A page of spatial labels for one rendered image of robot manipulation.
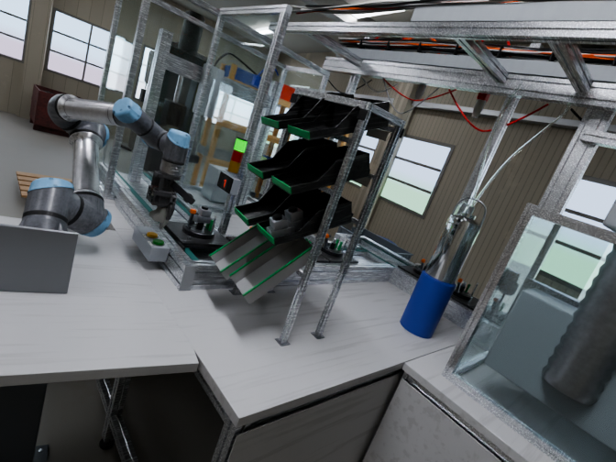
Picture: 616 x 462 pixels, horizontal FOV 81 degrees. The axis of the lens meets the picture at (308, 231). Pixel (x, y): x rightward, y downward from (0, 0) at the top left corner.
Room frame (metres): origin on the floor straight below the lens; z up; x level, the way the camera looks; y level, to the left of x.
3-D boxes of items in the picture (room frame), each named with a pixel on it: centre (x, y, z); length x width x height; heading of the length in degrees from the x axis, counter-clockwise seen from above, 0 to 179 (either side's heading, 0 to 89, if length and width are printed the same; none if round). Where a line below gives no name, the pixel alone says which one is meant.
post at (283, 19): (1.65, 0.39, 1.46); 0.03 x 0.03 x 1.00; 46
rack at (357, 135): (1.25, 0.01, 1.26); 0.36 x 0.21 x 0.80; 46
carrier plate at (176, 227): (1.51, 0.46, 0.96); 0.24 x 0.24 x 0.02; 46
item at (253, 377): (1.73, 0.05, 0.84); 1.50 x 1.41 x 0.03; 46
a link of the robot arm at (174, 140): (1.26, 0.54, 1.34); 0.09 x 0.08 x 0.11; 65
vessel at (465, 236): (1.57, -0.63, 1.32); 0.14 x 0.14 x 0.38
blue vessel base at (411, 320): (1.57, -0.63, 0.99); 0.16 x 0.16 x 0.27
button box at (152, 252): (1.32, 0.57, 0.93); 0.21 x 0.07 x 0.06; 46
